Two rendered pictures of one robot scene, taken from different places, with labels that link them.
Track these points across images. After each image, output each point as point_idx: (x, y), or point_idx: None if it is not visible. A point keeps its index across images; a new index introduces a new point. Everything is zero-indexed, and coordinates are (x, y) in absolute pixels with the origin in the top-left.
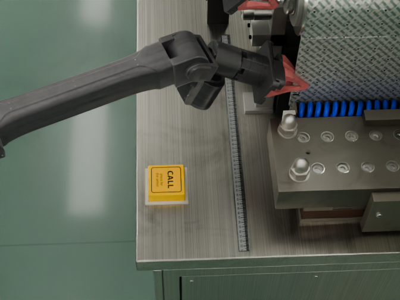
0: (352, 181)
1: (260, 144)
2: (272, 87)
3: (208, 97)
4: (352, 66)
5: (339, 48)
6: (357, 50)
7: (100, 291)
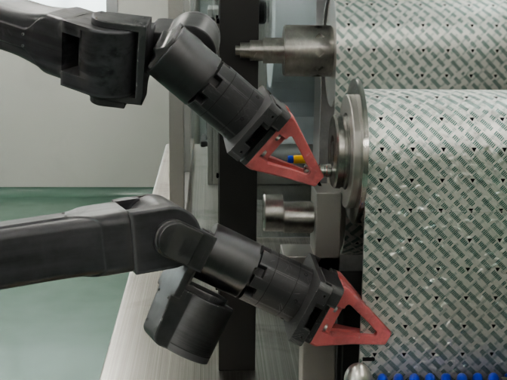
0: None
1: None
2: (321, 295)
3: (200, 328)
4: (465, 286)
5: (435, 237)
6: (468, 244)
7: None
